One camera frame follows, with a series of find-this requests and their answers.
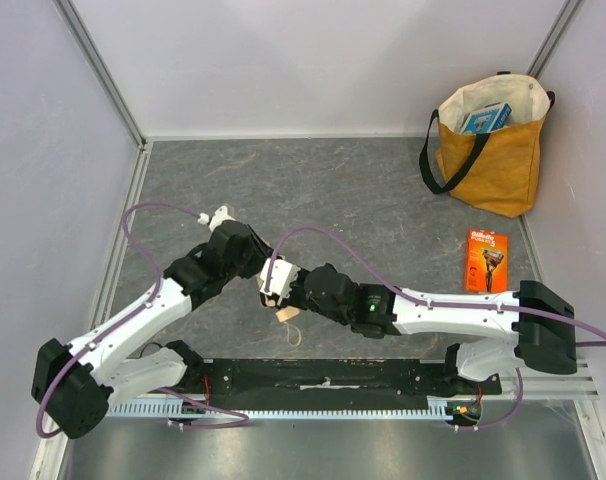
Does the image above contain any beige folding umbrella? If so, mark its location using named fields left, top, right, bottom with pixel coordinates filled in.
left=256, top=254, right=302, bottom=348

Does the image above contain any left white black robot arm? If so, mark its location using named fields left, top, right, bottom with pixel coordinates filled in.
left=31, top=220, right=273, bottom=439

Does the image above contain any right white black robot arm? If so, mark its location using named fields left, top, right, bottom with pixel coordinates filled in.
left=260, top=259, right=577, bottom=382

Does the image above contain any orange razor package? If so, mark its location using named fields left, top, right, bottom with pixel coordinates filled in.
left=464, top=229, right=509, bottom=293

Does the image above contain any mustard tote bag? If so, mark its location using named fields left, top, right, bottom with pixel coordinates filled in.
left=418, top=72, right=556, bottom=218

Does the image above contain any blue razor box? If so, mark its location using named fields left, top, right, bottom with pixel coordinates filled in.
left=459, top=102, right=512, bottom=135

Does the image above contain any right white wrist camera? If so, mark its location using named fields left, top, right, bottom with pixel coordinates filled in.
left=259, top=258, right=300, bottom=301

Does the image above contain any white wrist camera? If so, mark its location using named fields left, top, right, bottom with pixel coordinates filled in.
left=197, top=204, right=234, bottom=232
left=259, top=258, right=300, bottom=301

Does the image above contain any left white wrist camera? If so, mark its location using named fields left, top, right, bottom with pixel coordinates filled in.
left=197, top=204, right=234, bottom=232

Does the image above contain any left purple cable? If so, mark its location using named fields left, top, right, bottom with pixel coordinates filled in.
left=35, top=202, right=252, bottom=440

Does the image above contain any purple cable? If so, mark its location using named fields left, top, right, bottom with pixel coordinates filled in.
left=262, top=225, right=606, bottom=434
left=35, top=202, right=252, bottom=440

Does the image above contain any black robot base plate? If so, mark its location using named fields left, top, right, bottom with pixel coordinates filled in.
left=176, top=359, right=502, bottom=409

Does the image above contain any white slotted cable duct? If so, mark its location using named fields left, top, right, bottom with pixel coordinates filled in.
left=106, top=395, right=481, bottom=422

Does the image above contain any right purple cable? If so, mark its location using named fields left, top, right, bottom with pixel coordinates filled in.
left=262, top=225, right=606, bottom=434

